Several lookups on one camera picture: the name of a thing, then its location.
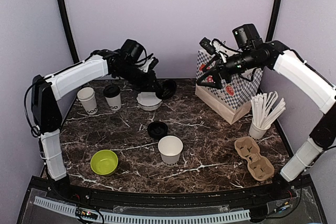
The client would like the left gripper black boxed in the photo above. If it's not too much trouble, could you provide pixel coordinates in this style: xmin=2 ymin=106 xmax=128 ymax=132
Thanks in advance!
xmin=116 ymin=63 xmax=162 ymax=93

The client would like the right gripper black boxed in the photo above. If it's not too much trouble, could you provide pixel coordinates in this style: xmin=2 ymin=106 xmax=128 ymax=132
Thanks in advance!
xmin=196 ymin=48 xmax=262 ymax=89

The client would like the white paper coffee cup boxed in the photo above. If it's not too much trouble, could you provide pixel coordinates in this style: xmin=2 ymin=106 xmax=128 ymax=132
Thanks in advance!
xmin=105 ymin=94 xmax=122 ymax=111

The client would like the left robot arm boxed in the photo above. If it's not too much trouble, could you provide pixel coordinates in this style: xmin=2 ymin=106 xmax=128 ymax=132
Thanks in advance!
xmin=26 ymin=49 xmax=163 ymax=181

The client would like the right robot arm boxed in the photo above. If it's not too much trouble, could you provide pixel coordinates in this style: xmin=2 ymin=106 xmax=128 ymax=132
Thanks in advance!
xmin=196 ymin=38 xmax=335 ymax=200

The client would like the patterned paper takeout bag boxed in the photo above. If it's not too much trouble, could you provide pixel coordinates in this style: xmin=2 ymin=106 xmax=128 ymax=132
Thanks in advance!
xmin=194 ymin=49 xmax=264 ymax=125

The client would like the white fluted ceramic bowl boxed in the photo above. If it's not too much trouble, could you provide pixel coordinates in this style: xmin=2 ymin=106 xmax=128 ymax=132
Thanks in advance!
xmin=136 ymin=92 xmax=162 ymax=111

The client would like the stack of black lids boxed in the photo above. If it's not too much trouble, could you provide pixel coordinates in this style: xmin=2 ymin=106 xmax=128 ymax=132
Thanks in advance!
xmin=147 ymin=121 xmax=168 ymax=140

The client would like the stack of white paper cups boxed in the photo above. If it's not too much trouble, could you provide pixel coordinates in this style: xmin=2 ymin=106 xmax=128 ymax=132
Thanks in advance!
xmin=77 ymin=87 xmax=98 ymax=115

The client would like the bundle of white wrapped straws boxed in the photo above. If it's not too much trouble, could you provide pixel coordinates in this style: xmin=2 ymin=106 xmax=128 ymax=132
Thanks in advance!
xmin=250 ymin=91 xmax=286 ymax=130

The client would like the green bowl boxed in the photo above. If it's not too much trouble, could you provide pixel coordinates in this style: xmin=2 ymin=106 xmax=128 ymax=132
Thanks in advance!
xmin=90 ymin=150 xmax=119 ymax=176

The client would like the brown cardboard cup carrier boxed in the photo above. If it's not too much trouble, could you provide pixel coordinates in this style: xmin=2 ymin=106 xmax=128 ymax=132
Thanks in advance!
xmin=234 ymin=136 xmax=275 ymax=182

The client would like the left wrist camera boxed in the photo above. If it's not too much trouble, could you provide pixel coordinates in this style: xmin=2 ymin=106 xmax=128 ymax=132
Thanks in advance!
xmin=120 ymin=39 xmax=144 ymax=63

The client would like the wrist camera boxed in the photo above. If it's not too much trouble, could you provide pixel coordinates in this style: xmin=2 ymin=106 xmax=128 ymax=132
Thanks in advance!
xmin=120 ymin=39 xmax=144 ymax=63
xmin=232 ymin=24 xmax=263 ymax=51

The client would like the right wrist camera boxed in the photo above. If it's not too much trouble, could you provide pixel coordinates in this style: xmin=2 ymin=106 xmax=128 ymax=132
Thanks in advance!
xmin=232 ymin=24 xmax=263 ymax=51

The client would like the right black corner post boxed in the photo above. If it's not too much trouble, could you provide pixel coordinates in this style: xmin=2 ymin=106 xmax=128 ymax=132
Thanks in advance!
xmin=265 ymin=0 xmax=281 ymax=42

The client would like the black corner post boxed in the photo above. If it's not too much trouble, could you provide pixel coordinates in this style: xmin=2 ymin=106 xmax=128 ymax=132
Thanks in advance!
xmin=265 ymin=0 xmax=281 ymax=42
xmin=57 ymin=0 xmax=79 ymax=63

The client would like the black front rail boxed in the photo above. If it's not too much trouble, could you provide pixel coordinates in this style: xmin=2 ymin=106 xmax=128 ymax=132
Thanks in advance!
xmin=28 ymin=175 xmax=313 ymax=213

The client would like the left black corner post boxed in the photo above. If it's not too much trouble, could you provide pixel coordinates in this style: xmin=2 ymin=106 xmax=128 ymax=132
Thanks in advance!
xmin=57 ymin=0 xmax=79 ymax=63

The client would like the white slotted cable duct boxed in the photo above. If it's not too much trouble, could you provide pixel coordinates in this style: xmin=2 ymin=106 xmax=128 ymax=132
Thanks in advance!
xmin=34 ymin=196 xmax=250 ymax=223

